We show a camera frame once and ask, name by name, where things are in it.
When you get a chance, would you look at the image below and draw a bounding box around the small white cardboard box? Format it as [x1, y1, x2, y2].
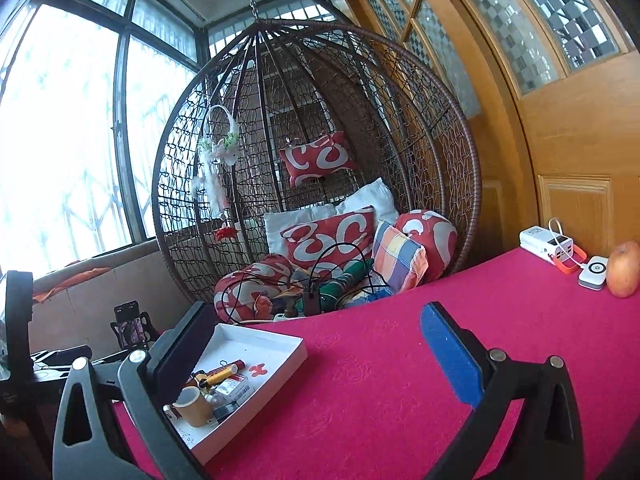
[212, 374, 251, 398]

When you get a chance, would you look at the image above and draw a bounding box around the phone on cat stand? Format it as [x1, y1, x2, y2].
[111, 300, 153, 352]

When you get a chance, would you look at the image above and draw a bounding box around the pink tablecloth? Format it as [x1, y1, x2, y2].
[112, 247, 640, 480]

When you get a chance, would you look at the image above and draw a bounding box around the small red patterned pillow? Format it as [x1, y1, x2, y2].
[279, 131, 357, 188]

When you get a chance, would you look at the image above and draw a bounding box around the black power adapter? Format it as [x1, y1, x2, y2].
[301, 287, 323, 317]

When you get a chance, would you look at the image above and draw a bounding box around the green folded umbrella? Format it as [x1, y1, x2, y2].
[320, 259, 375, 306]

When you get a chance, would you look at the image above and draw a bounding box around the plaid cushion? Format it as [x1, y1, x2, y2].
[371, 220, 429, 295]

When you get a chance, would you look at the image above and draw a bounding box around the yellow lighter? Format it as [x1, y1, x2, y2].
[192, 360, 246, 388]

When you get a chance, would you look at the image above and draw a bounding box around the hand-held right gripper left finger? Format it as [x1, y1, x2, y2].
[52, 301, 218, 480]

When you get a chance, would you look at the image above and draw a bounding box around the orange strap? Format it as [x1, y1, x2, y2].
[552, 245, 587, 275]

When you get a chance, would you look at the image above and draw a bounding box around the red patterned seat cushion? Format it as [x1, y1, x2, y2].
[213, 254, 293, 323]

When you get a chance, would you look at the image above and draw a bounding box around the white box tray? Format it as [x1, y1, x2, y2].
[162, 322, 309, 466]

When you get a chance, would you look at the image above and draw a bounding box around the red apple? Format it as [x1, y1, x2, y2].
[606, 241, 640, 299]

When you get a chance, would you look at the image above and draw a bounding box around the white wireless charger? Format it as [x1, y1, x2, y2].
[578, 255, 610, 291]

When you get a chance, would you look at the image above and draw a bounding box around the window with black frame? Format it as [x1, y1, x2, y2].
[0, 0, 211, 271]

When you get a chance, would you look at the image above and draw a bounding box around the green bundle with black cable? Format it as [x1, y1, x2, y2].
[230, 242, 396, 323]

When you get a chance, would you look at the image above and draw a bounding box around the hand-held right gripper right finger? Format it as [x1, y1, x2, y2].
[420, 301, 586, 480]

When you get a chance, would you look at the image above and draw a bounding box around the white power bank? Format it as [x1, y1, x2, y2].
[519, 227, 576, 263]

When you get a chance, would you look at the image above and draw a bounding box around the round red patterned cushion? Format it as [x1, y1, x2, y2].
[395, 209, 458, 283]

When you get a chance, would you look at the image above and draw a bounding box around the white dreamcatcher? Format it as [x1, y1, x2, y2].
[192, 105, 241, 221]

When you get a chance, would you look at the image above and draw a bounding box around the wicker hanging egg chair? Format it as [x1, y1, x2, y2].
[151, 0, 482, 323]

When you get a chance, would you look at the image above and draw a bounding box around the white charging cable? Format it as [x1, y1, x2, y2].
[547, 217, 591, 266]

